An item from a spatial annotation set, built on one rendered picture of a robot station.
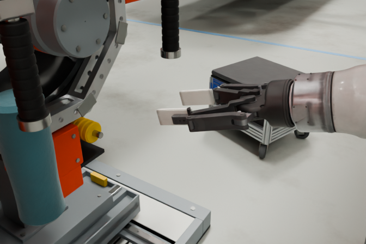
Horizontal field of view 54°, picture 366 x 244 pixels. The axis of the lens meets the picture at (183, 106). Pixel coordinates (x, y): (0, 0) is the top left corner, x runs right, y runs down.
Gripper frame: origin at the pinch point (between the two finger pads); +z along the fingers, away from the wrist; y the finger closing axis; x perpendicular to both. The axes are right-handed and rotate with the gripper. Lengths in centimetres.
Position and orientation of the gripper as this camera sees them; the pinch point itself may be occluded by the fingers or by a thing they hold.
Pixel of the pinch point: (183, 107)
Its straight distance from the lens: 65.6
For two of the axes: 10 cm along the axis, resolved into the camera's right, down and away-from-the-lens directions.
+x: 2.4, 9.1, 3.4
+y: -4.7, 4.1, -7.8
